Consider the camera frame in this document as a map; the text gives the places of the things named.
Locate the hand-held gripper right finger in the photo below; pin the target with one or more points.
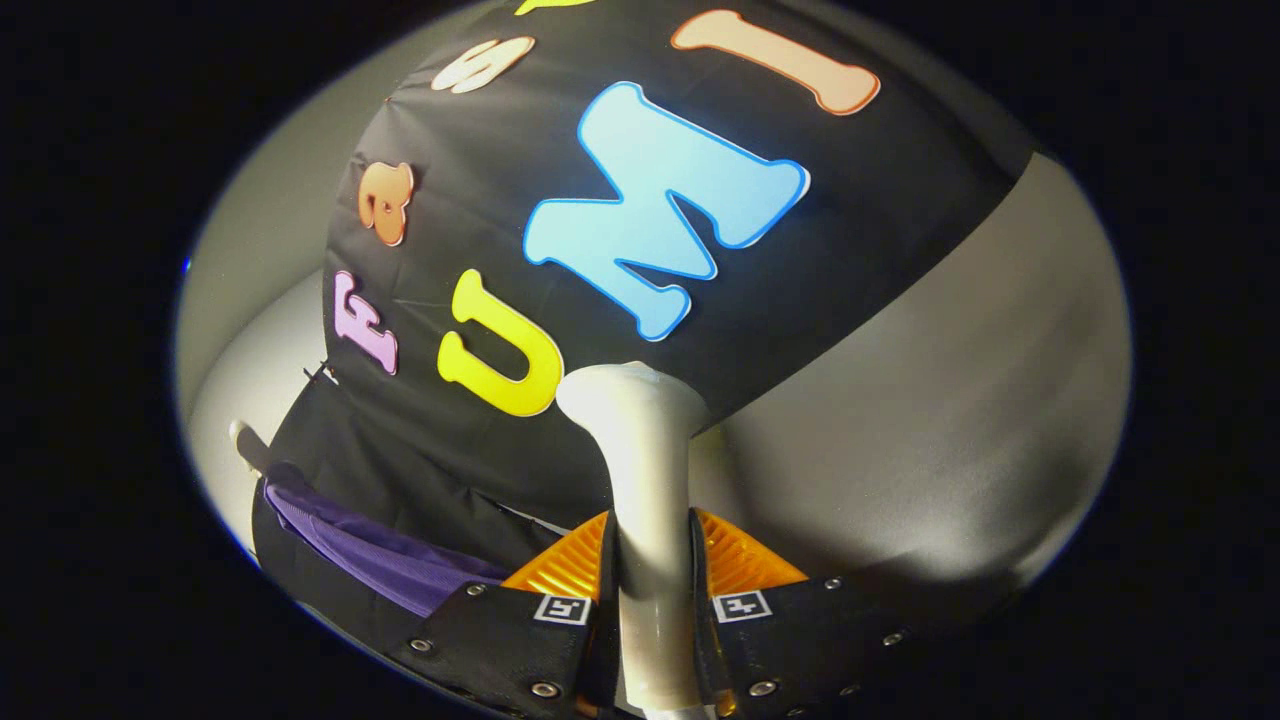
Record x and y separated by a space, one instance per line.
800 640

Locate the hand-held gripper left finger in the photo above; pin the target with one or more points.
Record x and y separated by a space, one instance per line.
500 640

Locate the white garment steamer head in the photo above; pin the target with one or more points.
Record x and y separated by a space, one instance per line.
650 480

